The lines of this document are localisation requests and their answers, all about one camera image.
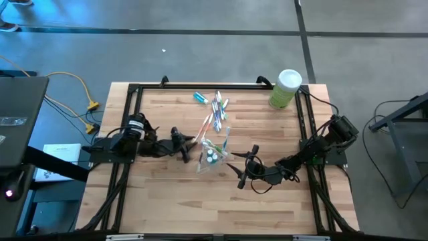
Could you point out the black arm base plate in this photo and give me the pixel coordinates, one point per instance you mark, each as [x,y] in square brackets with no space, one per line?
[337,159]
[100,155]

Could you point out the black diagonal beam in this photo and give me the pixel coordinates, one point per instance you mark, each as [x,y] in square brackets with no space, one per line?
[57,164]

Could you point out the white booklet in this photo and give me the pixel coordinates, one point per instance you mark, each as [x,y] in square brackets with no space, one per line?
[67,150]

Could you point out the black desk top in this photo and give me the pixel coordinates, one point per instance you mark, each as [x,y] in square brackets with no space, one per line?
[23,100]

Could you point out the silver bracket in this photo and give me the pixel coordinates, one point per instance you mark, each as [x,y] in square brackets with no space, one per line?
[311,238]
[123,237]

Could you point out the black curved frame bracket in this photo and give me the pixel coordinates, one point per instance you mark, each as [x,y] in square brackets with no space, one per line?
[164,80]
[264,79]

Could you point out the person's shoe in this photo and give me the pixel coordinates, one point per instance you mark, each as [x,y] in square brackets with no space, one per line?
[21,2]
[8,26]

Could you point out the black desk frame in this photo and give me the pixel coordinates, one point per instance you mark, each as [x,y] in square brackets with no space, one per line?
[398,114]

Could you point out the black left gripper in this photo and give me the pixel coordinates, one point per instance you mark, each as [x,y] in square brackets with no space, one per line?
[168,147]

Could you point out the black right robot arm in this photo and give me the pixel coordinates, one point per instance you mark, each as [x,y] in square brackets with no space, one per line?
[311,150]

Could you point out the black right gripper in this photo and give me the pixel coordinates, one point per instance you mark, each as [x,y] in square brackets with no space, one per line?
[255,170]

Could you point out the green wipes canister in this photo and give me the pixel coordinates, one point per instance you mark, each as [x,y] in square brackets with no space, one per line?
[284,93]

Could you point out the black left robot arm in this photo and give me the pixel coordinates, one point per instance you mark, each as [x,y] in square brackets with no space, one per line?
[130,134]

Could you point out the clear plastic strip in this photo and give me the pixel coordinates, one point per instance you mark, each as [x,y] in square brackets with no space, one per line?
[13,121]

